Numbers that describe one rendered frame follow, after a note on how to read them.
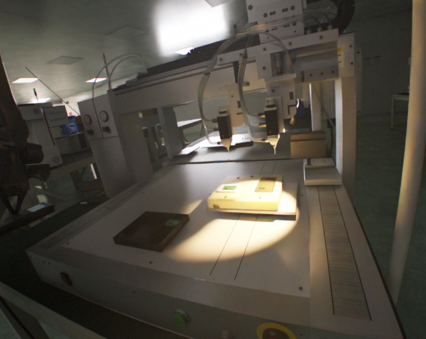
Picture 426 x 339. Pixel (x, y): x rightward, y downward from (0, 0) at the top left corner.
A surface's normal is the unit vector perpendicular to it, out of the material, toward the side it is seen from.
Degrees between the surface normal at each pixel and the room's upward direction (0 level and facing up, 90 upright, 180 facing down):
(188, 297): 0
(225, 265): 0
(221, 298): 0
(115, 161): 90
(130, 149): 90
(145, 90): 90
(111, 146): 90
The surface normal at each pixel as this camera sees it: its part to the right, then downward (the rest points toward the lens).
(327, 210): -0.16, -0.95
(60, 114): 0.92, -0.04
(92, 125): -0.36, 0.32
